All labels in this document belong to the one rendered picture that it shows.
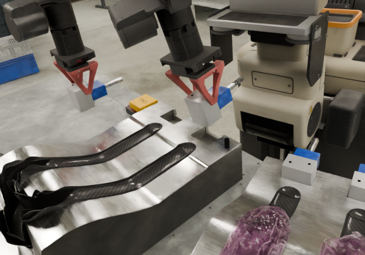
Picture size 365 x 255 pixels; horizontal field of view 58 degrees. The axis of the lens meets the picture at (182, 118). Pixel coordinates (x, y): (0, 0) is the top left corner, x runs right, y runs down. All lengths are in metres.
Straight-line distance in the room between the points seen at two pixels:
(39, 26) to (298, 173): 0.55
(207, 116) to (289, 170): 0.17
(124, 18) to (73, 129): 0.51
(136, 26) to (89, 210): 0.28
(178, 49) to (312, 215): 0.34
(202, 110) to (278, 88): 0.40
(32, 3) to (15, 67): 3.15
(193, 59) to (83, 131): 0.47
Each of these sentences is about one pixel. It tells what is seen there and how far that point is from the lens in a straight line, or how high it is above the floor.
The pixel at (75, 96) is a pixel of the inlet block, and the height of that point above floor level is 0.95.
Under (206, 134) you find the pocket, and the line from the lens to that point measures 0.69.
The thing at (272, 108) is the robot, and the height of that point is 0.78.
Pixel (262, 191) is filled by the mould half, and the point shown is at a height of 0.85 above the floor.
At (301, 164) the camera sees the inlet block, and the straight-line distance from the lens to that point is 0.60.
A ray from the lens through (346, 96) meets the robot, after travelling 1.09.
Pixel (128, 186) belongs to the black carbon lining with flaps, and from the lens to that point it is 0.59.
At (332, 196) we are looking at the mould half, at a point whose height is 0.86.
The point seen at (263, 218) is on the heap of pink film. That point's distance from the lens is 0.48.
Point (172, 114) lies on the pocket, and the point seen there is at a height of 0.88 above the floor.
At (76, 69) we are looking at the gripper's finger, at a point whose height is 1.02.
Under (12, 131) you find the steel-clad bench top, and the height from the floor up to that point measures 0.80.
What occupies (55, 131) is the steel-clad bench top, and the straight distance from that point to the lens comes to 0.98.
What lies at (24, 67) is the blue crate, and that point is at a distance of 3.85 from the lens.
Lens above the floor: 1.27
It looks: 32 degrees down
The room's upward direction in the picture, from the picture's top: 8 degrees counter-clockwise
